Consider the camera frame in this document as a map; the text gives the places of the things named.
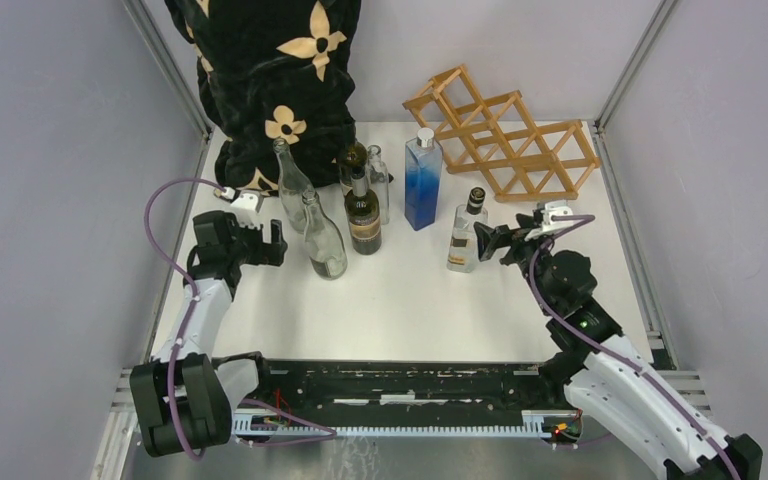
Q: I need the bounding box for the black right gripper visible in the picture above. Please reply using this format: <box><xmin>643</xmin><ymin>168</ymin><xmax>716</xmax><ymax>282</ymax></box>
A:
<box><xmin>474</xmin><ymin>213</ymin><xmax>557</xmax><ymax>313</ymax></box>

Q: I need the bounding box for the clear glass bottle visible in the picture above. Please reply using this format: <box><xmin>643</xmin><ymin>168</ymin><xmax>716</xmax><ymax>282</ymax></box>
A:
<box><xmin>367</xmin><ymin>144</ymin><xmax>390</xmax><ymax>225</ymax></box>
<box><xmin>446</xmin><ymin>187</ymin><xmax>488</xmax><ymax>273</ymax></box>

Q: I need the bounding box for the clear bottle with black label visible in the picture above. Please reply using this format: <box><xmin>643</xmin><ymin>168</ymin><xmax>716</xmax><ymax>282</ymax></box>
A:
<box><xmin>302</xmin><ymin>189</ymin><xmax>348</xmax><ymax>280</ymax></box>

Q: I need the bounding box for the clear bottle with dark label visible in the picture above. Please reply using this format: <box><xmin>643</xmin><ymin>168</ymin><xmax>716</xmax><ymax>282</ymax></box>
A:
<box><xmin>273</xmin><ymin>138</ymin><xmax>314</xmax><ymax>234</ymax></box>

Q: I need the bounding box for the green wine bottle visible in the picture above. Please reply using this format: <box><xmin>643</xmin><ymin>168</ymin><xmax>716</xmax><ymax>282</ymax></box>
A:
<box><xmin>337</xmin><ymin>140</ymin><xmax>368</xmax><ymax>196</ymax></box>
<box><xmin>344</xmin><ymin>166</ymin><xmax>382</xmax><ymax>255</ymax></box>

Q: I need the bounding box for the blue square glass bottle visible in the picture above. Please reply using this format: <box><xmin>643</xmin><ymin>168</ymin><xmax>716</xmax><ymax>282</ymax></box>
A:
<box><xmin>404</xmin><ymin>127</ymin><xmax>444</xmax><ymax>231</ymax></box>

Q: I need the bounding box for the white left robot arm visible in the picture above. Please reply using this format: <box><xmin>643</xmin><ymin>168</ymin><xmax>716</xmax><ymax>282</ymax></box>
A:
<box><xmin>129</xmin><ymin>210</ymin><xmax>287</xmax><ymax>459</ymax></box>

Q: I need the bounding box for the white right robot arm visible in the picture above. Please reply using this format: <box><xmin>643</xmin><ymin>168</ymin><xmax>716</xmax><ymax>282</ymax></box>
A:
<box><xmin>474</xmin><ymin>215</ymin><xmax>763</xmax><ymax>479</ymax></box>

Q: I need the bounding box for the wooden lattice wine rack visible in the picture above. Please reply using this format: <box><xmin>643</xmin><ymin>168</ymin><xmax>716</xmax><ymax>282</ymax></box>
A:
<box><xmin>403</xmin><ymin>64</ymin><xmax>602</xmax><ymax>203</ymax></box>

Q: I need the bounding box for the black floral plush blanket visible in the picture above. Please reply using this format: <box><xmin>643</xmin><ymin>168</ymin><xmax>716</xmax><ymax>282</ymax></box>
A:
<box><xmin>165</xmin><ymin>0</ymin><xmax>362</xmax><ymax>196</ymax></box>

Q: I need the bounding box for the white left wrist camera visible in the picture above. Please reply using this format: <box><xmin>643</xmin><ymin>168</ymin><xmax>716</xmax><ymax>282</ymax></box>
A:
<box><xmin>230</xmin><ymin>189</ymin><xmax>264</xmax><ymax>214</ymax></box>

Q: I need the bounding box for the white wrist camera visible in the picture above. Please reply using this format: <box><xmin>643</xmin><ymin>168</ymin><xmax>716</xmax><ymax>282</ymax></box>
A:
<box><xmin>525</xmin><ymin>200</ymin><xmax>575</xmax><ymax>241</ymax></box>
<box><xmin>230</xmin><ymin>189</ymin><xmax>264</xmax><ymax>214</ymax></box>

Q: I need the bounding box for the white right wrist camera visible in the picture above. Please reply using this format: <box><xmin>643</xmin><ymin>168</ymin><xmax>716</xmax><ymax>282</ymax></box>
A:
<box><xmin>525</xmin><ymin>200</ymin><xmax>575</xmax><ymax>241</ymax></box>

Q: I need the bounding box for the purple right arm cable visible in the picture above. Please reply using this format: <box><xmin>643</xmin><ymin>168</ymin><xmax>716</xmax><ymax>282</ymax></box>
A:
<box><xmin>528</xmin><ymin>213</ymin><xmax>743</xmax><ymax>480</ymax></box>

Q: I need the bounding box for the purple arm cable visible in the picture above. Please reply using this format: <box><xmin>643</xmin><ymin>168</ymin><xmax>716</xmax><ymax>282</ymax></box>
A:
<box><xmin>143</xmin><ymin>178</ymin><xmax>338</xmax><ymax>462</ymax></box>
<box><xmin>528</xmin><ymin>213</ymin><xmax>743</xmax><ymax>480</ymax></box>

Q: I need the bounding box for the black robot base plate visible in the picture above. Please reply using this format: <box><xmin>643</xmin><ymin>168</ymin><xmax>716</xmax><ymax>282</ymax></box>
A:
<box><xmin>248</xmin><ymin>359</ymin><xmax>578</xmax><ymax>428</ymax></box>

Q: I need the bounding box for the white slotted cable duct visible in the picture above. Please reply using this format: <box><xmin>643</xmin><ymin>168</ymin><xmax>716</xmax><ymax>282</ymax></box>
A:
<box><xmin>231</xmin><ymin>409</ymin><xmax>551</xmax><ymax>440</ymax></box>

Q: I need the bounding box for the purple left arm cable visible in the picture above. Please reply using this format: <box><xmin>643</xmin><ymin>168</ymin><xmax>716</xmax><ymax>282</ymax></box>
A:
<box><xmin>143</xmin><ymin>178</ymin><xmax>338</xmax><ymax>462</ymax></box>

